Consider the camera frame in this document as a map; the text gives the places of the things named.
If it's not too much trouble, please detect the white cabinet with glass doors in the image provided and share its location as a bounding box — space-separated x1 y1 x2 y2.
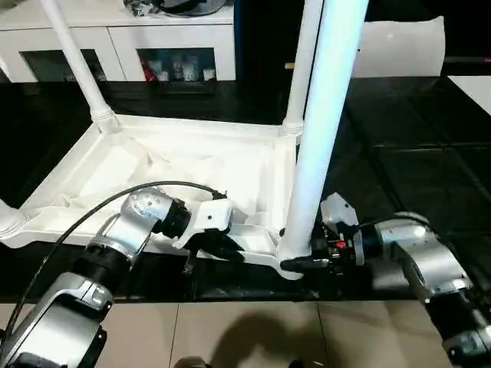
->
0 0 236 84

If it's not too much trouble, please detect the dark helmet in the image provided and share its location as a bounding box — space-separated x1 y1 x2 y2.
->
158 0 228 18

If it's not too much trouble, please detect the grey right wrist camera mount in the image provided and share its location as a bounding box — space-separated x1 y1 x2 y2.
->
319 192 366 267

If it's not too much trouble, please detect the white plastic table top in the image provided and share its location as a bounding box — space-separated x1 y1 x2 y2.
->
0 112 312 281

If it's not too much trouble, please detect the black rod with red mark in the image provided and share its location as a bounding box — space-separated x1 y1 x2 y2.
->
443 56 491 65

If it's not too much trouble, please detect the black cabinet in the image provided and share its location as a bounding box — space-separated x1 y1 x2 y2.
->
233 0 306 116

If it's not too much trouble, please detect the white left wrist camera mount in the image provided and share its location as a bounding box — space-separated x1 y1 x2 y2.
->
171 198 234 251

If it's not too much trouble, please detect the dark robot foot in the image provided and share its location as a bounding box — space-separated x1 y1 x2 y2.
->
175 356 211 368

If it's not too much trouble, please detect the black table mat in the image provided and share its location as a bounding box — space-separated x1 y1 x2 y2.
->
0 74 491 304

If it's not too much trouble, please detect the white flat board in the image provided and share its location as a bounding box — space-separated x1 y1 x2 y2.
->
446 74 491 117

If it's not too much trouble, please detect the white plastic seat panel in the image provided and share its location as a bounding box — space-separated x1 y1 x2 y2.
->
351 15 447 78

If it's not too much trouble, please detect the white plastic table leg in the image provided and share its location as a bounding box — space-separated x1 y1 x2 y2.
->
277 0 372 262
281 0 326 138
0 198 31 242
38 0 123 134

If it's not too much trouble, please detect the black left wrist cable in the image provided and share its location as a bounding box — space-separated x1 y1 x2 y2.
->
0 180 228 340

